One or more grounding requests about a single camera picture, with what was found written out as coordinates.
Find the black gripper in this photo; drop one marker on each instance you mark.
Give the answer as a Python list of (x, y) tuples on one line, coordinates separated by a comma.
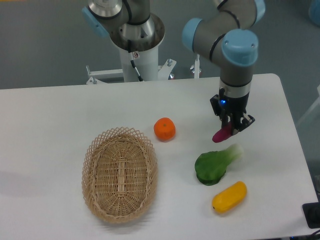
[(224, 105)]

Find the purple sweet potato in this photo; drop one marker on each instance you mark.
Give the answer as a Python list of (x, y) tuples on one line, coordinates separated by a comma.
[(223, 134)]

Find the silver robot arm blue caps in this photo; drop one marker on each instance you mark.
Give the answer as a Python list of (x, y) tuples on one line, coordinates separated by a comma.
[(225, 40)]

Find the green bok choy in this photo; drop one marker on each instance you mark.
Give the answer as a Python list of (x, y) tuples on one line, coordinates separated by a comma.
[(210, 167)]

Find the orange tangerine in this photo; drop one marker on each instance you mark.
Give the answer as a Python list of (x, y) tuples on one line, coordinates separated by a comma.
[(164, 129)]

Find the yellow mango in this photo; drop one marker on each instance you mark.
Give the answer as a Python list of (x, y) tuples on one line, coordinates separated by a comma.
[(229, 198)]

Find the black device at table edge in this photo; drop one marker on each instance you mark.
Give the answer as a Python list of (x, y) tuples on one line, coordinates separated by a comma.
[(312, 214)]

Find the woven wicker basket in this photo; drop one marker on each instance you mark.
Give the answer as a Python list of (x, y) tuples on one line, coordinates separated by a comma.
[(120, 175)]

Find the white bracket with bolt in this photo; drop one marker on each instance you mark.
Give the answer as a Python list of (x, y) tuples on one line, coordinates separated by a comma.
[(195, 68)]

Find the white pedestal base frame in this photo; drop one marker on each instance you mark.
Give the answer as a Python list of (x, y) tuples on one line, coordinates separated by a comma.
[(165, 72)]

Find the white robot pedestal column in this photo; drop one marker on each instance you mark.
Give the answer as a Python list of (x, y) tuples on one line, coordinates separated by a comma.
[(146, 63)]

